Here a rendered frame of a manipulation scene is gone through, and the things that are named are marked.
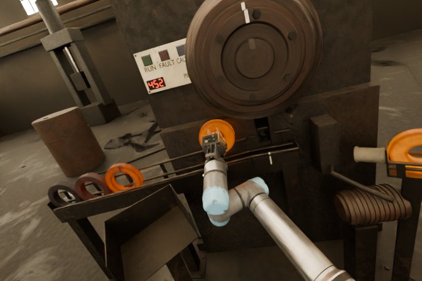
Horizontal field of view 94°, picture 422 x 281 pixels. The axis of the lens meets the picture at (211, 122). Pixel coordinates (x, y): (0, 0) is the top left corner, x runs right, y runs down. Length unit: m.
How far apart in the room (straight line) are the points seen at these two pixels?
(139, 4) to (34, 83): 9.14
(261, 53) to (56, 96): 9.17
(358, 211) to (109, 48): 7.67
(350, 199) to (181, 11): 0.97
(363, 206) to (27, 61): 9.81
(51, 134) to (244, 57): 2.96
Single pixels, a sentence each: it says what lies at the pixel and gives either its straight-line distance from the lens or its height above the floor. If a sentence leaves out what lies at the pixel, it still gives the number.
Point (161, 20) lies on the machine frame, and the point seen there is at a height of 1.33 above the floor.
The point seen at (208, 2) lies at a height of 1.31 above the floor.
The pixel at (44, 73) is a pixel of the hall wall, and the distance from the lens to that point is 9.55.
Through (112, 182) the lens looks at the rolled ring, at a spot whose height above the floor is 0.69.
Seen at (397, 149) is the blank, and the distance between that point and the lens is 0.90.
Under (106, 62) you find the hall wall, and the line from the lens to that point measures 8.03.
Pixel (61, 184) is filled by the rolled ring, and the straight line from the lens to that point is 1.33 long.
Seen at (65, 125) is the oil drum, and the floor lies 0.73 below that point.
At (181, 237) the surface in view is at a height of 0.61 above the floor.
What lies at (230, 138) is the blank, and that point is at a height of 0.81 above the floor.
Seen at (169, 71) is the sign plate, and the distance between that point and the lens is 0.91.
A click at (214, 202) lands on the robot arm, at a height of 0.80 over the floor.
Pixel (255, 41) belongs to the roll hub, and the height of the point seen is 1.17.
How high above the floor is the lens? 1.19
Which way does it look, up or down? 21 degrees down
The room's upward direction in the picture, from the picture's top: 16 degrees counter-clockwise
